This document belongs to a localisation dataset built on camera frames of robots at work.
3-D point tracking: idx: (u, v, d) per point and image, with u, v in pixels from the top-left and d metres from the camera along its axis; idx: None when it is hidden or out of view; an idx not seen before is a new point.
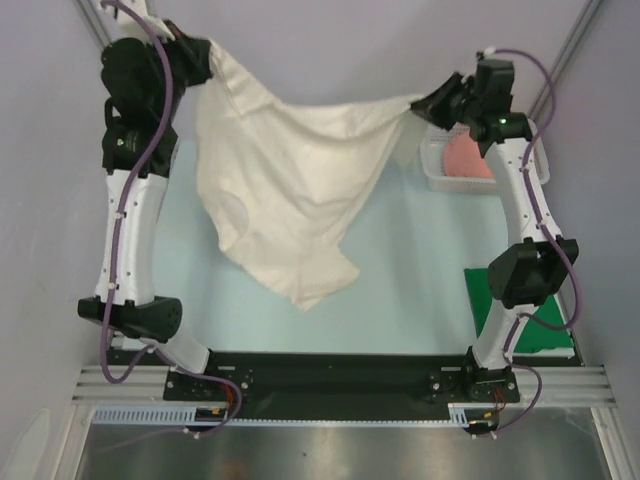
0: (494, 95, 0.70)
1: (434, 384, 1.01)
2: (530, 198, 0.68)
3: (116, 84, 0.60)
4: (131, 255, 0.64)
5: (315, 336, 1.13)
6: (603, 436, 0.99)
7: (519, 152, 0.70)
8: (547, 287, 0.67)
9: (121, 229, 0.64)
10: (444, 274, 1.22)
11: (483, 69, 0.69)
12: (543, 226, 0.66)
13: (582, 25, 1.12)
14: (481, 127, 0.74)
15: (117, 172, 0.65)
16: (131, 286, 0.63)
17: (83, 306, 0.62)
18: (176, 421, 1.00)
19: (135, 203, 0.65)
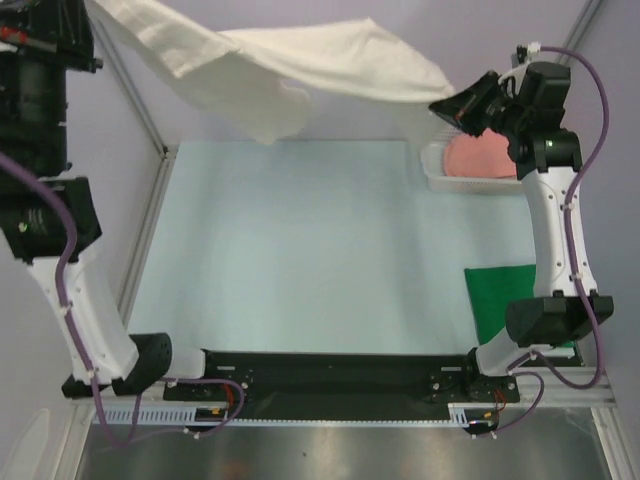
0: (543, 108, 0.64)
1: (434, 384, 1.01)
2: (568, 250, 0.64)
3: None
4: (99, 341, 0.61)
5: (314, 334, 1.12)
6: (603, 436, 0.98)
7: (562, 186, 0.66)
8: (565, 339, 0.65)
9: (74, 322, 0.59)
10: (443, 272, 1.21)
11: (536, 77, 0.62)
12: (576, 279, 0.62)
13: (581, 26, 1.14)
14: (523, 145, 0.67)
15: (37, 260, 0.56)
16: (109, 366, 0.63)
17: (70, 390, 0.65)
18: (176, 421, 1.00)
19: (77, 288, 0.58)
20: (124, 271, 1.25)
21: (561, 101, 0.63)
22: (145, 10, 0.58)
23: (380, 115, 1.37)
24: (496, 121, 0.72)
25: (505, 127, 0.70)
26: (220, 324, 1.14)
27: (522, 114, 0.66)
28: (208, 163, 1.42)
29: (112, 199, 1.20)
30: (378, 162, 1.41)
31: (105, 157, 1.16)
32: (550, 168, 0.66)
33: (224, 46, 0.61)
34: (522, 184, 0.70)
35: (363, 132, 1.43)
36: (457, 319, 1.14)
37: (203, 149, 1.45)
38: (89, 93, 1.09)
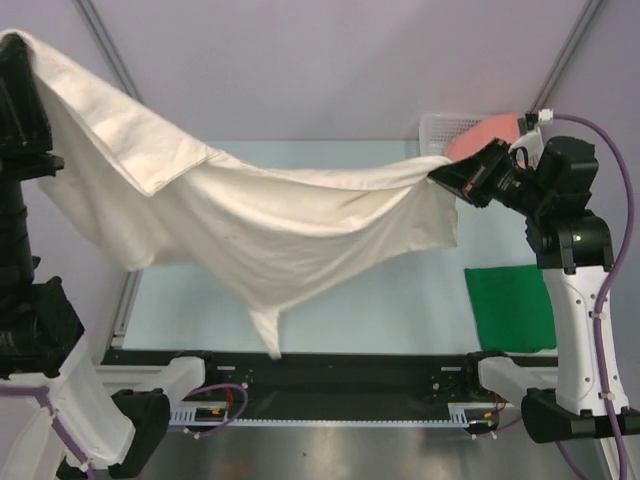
0: (568, 191, 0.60)
1: (434, 384, 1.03)
2: (598, 365, 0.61)
3: None
4: (93, 438, 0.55)
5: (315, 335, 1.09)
6: (604, 437, 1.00)
7: (592, 289, 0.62)
8: None
9: (64, 426, 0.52)
10: (443, 273, 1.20)
11: (560, 160, 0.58)
12: (606, 399, 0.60)
13: (582, 26, 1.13)
14: (547, 236, 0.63)
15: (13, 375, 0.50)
16: (105, 455, 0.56)
17: (62, 478, 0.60)
18: (176, 421, 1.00)
19: (62, 397, 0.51)
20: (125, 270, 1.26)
21: (587, 184, 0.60)
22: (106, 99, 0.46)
23: (381, 114, 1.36)
24: (511, 197, 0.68)
25: (522, 205, 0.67)
26: (217, 325, 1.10)
27: (545, 200, 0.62)
28: None
29: None
30: (378, 161, 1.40)
31: None
32: (577, 267, 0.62)
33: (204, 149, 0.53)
34: (543, 271, 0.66)
35: (363, 132, 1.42)
36: (458, 322, 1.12)
37: None
38: None
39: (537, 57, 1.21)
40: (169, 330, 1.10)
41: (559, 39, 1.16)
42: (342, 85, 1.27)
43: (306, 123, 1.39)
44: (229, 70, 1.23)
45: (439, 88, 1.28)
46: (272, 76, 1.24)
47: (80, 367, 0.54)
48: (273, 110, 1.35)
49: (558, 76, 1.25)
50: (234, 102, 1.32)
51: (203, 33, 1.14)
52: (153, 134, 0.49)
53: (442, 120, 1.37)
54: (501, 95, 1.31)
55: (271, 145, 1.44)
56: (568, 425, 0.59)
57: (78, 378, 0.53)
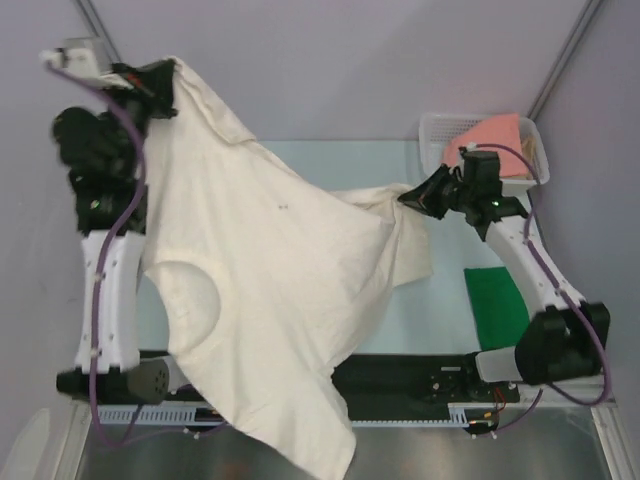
0: (482, 183, 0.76)
1: (434, 384, 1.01)
2: (540, 269, 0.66)
3: (75, 161, 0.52)
4: (115, 318, 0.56)
5: None
6: (603, 436, 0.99)
7: (519, 229, 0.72)
8: (587, 366, 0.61)
9: (101, 292, 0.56)
10: (443, 275, 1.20)
11: (472, 161, 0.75)
12: (562, 292, 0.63)
13: (580, 30, 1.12)
14: (477, 213, 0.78)
15: (93, 233, 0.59)
16: (115, 347, 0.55)
17: (63, 382, 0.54)
18: (176, 421, 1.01)
19: (114, 262, 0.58)
20: None
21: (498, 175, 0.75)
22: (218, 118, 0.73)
23: (381, 114, 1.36)
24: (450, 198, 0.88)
25: (461, 201, 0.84)
26: None
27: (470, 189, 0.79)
28: None
29: None
30: (379, 162, 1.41)
31: None
32: (502, 219, 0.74)
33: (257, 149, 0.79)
34: (488, 243, 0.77)
35: (364, 132, 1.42)
36: (458, 322, 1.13)
37: None
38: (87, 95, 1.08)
39: (536, 58, 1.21)
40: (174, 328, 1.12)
41: (556, 39, 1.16)
42: (341, 86, 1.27)
43: (307, 123, 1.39)
44: (230, 70, 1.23)
45: (438, 88, 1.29)
46: (272, 76, 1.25)
47: (133, 261, 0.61)
48: (273, 110, 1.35)
49: (557, 76, 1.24)
50: (234, 103, 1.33)
51: (201, 34, 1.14)
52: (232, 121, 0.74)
53: (441, 120, 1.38)
54: (501, 95, 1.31)
55: (272, 145, 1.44)
56: (538, 327, 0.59)
57: (130, 263, 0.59)
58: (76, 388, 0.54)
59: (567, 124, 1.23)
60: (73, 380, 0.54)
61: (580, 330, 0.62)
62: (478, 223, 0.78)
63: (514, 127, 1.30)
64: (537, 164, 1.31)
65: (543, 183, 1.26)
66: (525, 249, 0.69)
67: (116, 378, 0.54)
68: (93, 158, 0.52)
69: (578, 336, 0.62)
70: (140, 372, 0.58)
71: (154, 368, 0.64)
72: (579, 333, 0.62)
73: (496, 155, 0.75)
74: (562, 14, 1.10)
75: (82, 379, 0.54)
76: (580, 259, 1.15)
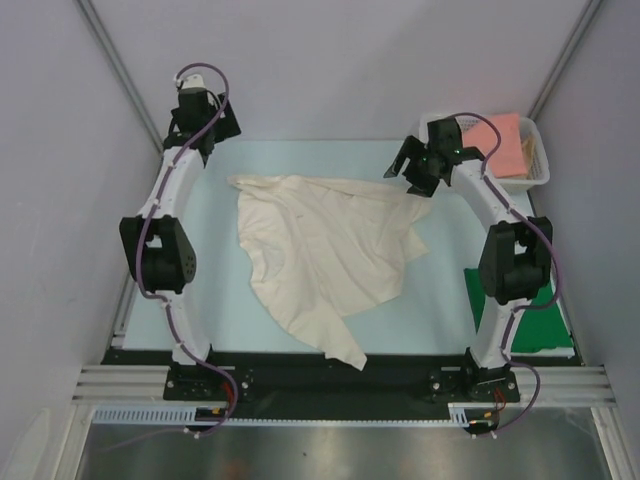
0: (443, 137, 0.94)
1: (434, 384, 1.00)
2: (495, 196, 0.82)
3: (184, 104, 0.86)
4: (175, 193, 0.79)
5: (317, 327, 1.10)
6: (603, 436, 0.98)
7: (476, 167, 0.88)
8: (537, 274, 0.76)
9: (171, 174, 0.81)
10: (442, 276, 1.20)
11: (433, 125, 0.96)
12: (512, 210, 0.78)
13: (580, 28, 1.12)
14: (441, 161, 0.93)
15: (170, 147, 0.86)
16: (169, 208, 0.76)
17: (125, 224, 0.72)
18: (176, 421, 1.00)
19: (184, 161, 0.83)
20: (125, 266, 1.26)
21: (458, 132, 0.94)
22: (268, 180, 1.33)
23: (382, 114, 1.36)
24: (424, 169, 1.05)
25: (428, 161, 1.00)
26: (222, 322, 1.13)
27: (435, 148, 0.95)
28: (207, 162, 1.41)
29: (112, 201, 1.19)
30: (379, 162, 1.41)
31: (105, 158, 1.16)
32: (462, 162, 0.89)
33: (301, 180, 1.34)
34: (453, 184, 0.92)
35: (364, 132, 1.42)
36: (456, 322, 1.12)
37: None
38: (89, 95, 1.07)
39: (536, 57, 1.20)
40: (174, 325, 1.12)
41: (557, 39, 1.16)
42: (342, 85, 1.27)
43: (308, 123, 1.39)
44: (231, 69, 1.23)
45: (439, 88, 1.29)
46: (273, 76, 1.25)
47: (193, 172, 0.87)
48: (274, 111, 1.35)
49: (557, 76, 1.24)
50: (235, 102, 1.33)
51: (202, 33, 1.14)
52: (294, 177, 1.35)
53: (441, 120, 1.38)
54: (501, 94, 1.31)
55: (272, 145, 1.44)
56: (492, 238, 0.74)
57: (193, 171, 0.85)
58: (130, 233, 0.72)
59: (567, 124, 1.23)
60: (132, 222, 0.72)
61: (531, 243, 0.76)
62: (444, 170, 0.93)
63: (515, 128, 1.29)
64: (537, 166, 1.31)
65: (543, 182, 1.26)
66: (483, 182, 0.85)
67: (167, 230, 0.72)
68: (192, 106, 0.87)
69: (530, 251, 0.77)
70: (185, 240, 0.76)
71: (194, 257, 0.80)
72: (531, 246, 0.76)
73: (454, 119, 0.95)
74: (563, 14, 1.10)
75: (138, 224, 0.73)
76: (579, 259, 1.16)
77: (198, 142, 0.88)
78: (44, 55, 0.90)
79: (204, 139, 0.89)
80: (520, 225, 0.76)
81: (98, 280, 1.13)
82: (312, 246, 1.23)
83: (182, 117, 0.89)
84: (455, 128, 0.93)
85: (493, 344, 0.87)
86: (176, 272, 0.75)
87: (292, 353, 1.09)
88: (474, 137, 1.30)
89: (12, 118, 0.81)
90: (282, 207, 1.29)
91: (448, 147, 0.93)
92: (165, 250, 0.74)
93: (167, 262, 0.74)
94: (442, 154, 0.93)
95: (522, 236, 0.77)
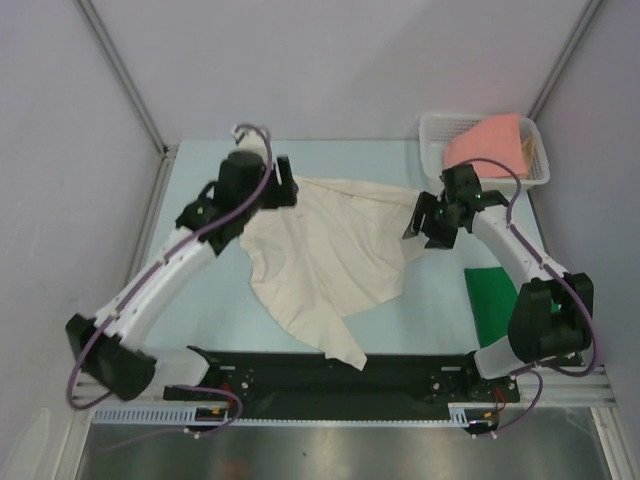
0: (460, 183, 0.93)
1: (434, 384, 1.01)
2: (525, 249, 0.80)
3: (227, 176, 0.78)
4: (144, 302, 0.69)
5: (316, 325, 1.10)
6: (603, 436, 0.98)
7: (500, 215, 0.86)
8: (576, 338, 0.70)
9: (155, 271, 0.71)
10: (442, 276, 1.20)
11: (450, 173, 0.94)
12: (546, 265, 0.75)
13: (581, 27, 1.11)
14: (461, 208, 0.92)
15: (183, 228, 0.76)
16: (128, 322, 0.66)
17: (74, 324, 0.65)
18: (176, 421, 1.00)
19: (180, 257, 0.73)
20: (126, 265, 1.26)
21: (475, 178, 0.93)
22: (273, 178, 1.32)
23: (382, 114, 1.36)
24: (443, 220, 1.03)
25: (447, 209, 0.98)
26: (222, 322, 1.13)
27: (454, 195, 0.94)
28: (207, 163, 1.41)
29: (112, 201, 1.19)
30: (379, 162, 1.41)
31: (105, 158, 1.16)
32: (485, 208, 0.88)
33: (300, 179, 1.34)
34: (475, 231, 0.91)
35: (364, 132, 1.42)
36: (457, 322, 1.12)
37: (200, 149, 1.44)
38: (89, 95, 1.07)
39: (537, 56, 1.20)
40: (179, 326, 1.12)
41: (558, 38, 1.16)
42: (342, 85, 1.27)
43: (308, 123, 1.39)
44: (231, 69, 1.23)
45: (439, 88, 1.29)
46: (273, 76, 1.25)
47: (194, 264, 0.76)
48: (274, 110, 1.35)
49: (557, 76, 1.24)
50: (235, 103, 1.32)
51: (202, 33, 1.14)
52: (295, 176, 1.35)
53: (441, 121, 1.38)
54: (501, 94, 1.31)
55: (272, 145, 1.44)
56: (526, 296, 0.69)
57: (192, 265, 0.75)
58: (76, 341, 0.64)
59: (568, 123, 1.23)
60: (80, 325, 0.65)
61: (568, 301, 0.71)
62: (464, 216, 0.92)
63: (515, 128, 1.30)
64: (537, 165, 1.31)
65: (543, 182, 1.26)
66: (510, 233, 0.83)
67: (110, 352, 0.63)
68: (232, 183, 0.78)
69: (567, 310, 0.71)
70: (135, 359, 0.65)
71: (150, 368, 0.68)
72: (568, 306, 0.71)
73: (470, 166, 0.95)
74: (564, 14, 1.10)
75: (85, 332, 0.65)
76: (579, 259, 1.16)
77: (216, 228, 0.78)
78: (44, 54, 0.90)
79: (225, 225, 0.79)
80: (556, 283, 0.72)
81: (98, 280, 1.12)
82: (313, 245, 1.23)
83: (219, 187, 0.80)
84: (473, 175, 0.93)
85: (502, 370, 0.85)
86: (118, 384, 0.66)
87: (291, 353, 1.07)
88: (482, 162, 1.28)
89: (11, 117, 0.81)
90: (280, 203, 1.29)
91: (467, 192, 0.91)
92: (107, 366, 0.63)
93: (110, 375, 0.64)
94: (463, 200, 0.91)
95: (558, 293, 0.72)
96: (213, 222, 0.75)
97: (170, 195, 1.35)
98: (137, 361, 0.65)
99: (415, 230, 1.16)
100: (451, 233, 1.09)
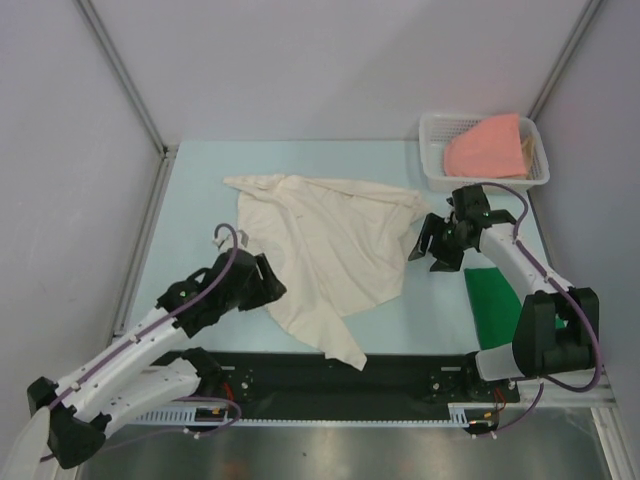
0: (469, 203, 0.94)
1: (434, 384, 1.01)
2: (530, 263, 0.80)
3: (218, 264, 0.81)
4: (107, 378, 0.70)
5: (316, 325, 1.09)
6: (603, 436, 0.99)
7: (507, 231, 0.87)
8: (582, 356, 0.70)
9: (124, 349, 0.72)
10: (442, 275, 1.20)
11: (459, 193, 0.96)
12: (550, 279, 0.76)
13: (581, 27, 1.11)
14: (470, 225, 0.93)
15: (161, 309, 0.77)
16: (85, 397, 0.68)
17: (37, 386, 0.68)
18: (175, 421, 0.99)
19: (151, 339, 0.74)
20: (126, 265, 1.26)
21: (484, 199, 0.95)
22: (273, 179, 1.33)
23: (381, 114, 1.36)
24: (451, 239, 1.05)
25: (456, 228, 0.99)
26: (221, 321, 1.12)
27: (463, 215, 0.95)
28: (207, 164, 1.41)
29: (111, 201, 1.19)
30: (379, 162, 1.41)
31: (105, 159, 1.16)
32: (493, 225, 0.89)
33: (299, 180, 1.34)
34: (483, 248, 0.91)
35: (364, 132, 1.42)
36: (458, 322, 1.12)
37: (199, 149, 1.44)
38: (88, 95, 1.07)
39: (536, 57, 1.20)
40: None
41: (558, 38, 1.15)
42: (342, 85, 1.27)
43: (308, 123, 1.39)
44: (231, 69, 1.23)
45: (439, 87, 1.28)
46: (273, 76, 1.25)
47: (165, 347, 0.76)
48: (273, 111, 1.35)
49: (557, 76, 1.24)
50: (235, 103, 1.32)
51: (202, 32, 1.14)
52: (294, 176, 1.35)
53: (441, 120, 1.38)
54: (501, 94, 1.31)
55: (272, 145, 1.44)
56: (531, 310, 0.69)
57: (161, 348, 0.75)
58: (34, 403, 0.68)
59: (568, 123, 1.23)
60: (41, 389, 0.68)
61: (573, 318, 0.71)
62: (473, 234, 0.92)
63: (514, 128, 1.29)
64: (537, 165, 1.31)
65: (543, 182, 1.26)
66: (515, 247, 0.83)
67: (65, 423, 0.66)
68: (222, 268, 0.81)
69: (572, 327, 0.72)
70: (86, 433, 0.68)
71: (98, 441, 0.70)
72: (573, 321, 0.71)
73: (479, 187, 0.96)
74: (564, 14, 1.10)
75: (44, 398, 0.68)
76: (579, 259, 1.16)
77: (192, 312, 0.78)
78: (44, 54, 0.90)
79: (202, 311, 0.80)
80: (561, 297, 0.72)
81: (98, 280, 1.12)
82: (312, 246, 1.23)
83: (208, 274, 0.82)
84: (481, 194, 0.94)
85: (503, 373, 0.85)
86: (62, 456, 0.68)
87: (291, 353, 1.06)
88: (483, 167, 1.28)
89: (10, 117, 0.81)
90: (278, 204, 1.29)
91: (475, 211, 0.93)
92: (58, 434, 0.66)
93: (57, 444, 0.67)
94: (470, 218, 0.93)
95: (562, 308, 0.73)
96: (192, 302, 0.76)
97: (169, 195, 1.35)
98: (88, 434, 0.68)
99: (422, 250, 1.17)
100: (457, 254, 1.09)
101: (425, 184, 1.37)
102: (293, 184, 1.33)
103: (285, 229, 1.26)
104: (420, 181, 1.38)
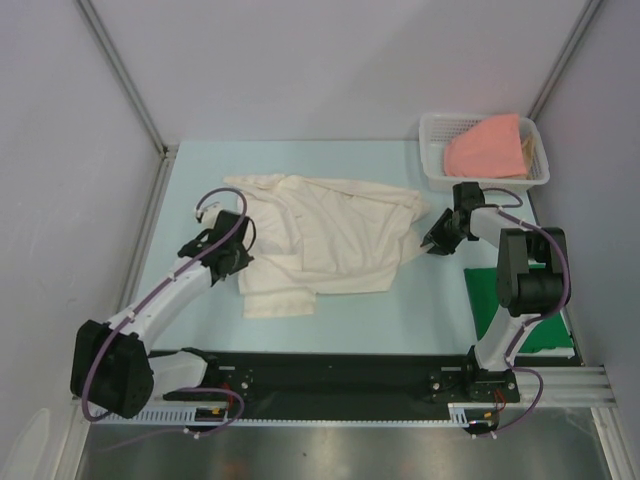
0: (465, 197, 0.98)
1: (434, 384, 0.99)
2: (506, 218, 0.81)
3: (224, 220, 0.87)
4: (158, 308, 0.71)
5: (308, 329, 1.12)
6: (603, 436, 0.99)
7: (492, 208, 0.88)
8: (559, 288, 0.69)
9: (164, 286, 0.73)
10: (442, 273, 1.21)
11: (456, 187, 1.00)
12: (523, 223, 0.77)
13: (582, 25, 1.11)
14: (461, 214, 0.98)
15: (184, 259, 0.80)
16: (144, 324, 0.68)
17: (87, 327, 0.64)
18: (176, 421, 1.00)
19: (187, 276, 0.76)
20: (126, 265, 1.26)
21: (479, 192, 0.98)
22: (274, 179, 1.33)
23: (381, 114, 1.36)
24: (450, 228, 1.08)
25: (454, 217, 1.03)
26: (221, 322, 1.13)
27: (458, 206, 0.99)
28: (207, 163, 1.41)
29: (111, 200, 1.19)
30: (378, 163, 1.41)
31: (106, 156, 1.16)
32: (476, 212, 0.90)
33: (298, 179, 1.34)
34: (472, 228, 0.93)
35: (364, 132, 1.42)
36: (458, 322, 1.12)
37: (199, 149, 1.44)
38: (89, 94, 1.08)
39: (537, 56, 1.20)
40: (178, 326, 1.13)
41: (557, 37, 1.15)
42: (342, 84, 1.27)
43: (307, 122, 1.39)
44: (230, 69, 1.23)
45: (439, 87, 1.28)
46: (273, 75, 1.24)
47: (193, 290, 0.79)
48: (274, 110, 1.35)
49: (557, 75, 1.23)
50: (235, 102, 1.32)
51: (201, 32, 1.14)
52: (291, 176, 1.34)
53: (441, 120, 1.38)
54: (502, 93, 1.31)
55: (272, 146, 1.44)
56: (504, 240, 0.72)
57: (192, 288, 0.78)
58: (87, 345, 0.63)
59: (568, 122, 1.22)
60: (92, 329, 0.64)
61: (547, 256, 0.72)
62: (464, 222, 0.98)
63: (514, 128, 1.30)
64: (537, 165, 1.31)
65: (543, 182, 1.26)
66: (497, 215, 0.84)
67: (123, 351, 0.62)
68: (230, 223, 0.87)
69: (548, 265, 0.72)
70: (141, 370, 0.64)
71: (149, 385, 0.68)
72: (548, 258, 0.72)
73: (476, 182, 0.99)
74: (564, 14, 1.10)
75: (96, 339, 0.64)
76: (577, 258, 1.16)
77: (214, 257, 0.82)
78: (43, 51, 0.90)
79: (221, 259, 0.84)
80: (535, 235, 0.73)
81: (97, 279, 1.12)
82: (313, 246, 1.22)
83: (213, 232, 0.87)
84: (477, 189, 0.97)
85: (497, 348, 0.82)
86: (118, 401, 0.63)
87: (290, 353, 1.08)
88: (478, 168, 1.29)
89: (11, 117, 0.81)
90: (278, 204, 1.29)
91: (469, 205, 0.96)
92: (113, 374, 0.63)
93: (111, 387, 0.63)
94: (463, 208, 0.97)
95: (537, 251, 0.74)
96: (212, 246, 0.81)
97: (170, 195, 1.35)
98: (143, 368, 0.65)
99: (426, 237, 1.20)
100: (452, 242, 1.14)
101: (425, 183, 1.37)
102: (293, 184, 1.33)
103: (286, 228, 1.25)
104: (421, 180, 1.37)
